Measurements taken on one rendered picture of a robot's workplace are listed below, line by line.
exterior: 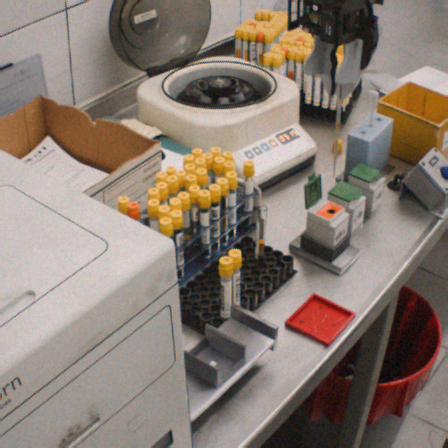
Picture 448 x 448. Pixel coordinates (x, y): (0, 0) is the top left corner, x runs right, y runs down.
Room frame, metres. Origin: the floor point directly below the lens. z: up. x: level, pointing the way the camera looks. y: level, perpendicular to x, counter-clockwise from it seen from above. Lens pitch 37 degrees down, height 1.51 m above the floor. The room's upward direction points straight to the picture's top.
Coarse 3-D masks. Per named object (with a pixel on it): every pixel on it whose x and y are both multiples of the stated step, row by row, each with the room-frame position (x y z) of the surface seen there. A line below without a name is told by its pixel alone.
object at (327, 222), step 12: (324, 204) 0.79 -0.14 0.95; (336, 204) 0.79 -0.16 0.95; (312, 216) 0.77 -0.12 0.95; (324, 216) 0.76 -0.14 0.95; (336, 216) 0.76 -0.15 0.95; (348, 216) 0.77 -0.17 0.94; (312, 228) 0.77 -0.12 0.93; (324, 228) 0.75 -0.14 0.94; (336, 228) 0.75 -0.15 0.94; (324, 240) 0.75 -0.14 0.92; (336, 240) 0.75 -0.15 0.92
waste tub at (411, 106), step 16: (384, 96) 1.09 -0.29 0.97; (400, 96) 1.14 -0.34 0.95; (416, 96) 1.16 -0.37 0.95; (432, 96) 1.13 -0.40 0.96; (384, 112) 1.06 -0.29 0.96; (400, 112) 1.04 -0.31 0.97; (416, 112) 1.15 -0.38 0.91; (432, 112) 1.13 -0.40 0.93; (400, 128) 1.04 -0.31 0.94; (416, 128) 1.02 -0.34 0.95; (432, 128) 1.00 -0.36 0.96; (400, 144) 1.04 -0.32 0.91; (416, 144) 1.02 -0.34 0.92; (432, 144) 1.00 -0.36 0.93; (416, 160) 1.01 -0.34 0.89
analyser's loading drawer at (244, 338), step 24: (240, 312) 0.60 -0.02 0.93; (216, 336) 0.55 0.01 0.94; (240, 336) 0.57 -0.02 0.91; (264, 336) 0.57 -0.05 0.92; (192, 360) 0.51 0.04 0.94; (216, 360) 0.53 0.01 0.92; (240, 360) 0.52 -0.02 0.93; (192, 384) 0.50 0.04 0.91; (216, 384) 0.49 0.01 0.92; (192, 408) 0.46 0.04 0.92
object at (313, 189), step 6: (312, 174) 0.79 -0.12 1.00; (318, 174) 0.81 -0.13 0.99; (312, 180) 0.79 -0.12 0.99; (318, 180) 0.80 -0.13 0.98; (306, 186) 0.78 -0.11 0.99; (312, 186) 0.79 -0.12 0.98; (318, 186) 0.80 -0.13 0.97; (306, 192) 0.78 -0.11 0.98; (312, 192) 0.79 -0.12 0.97; (318, 192) 0.80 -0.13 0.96; (306, 198) 0.78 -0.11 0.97; (312, 198) 0.79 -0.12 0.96; (318, 198) 0.80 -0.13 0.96; (306, 204) 0.77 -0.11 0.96; (312, 204) 0.78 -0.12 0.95
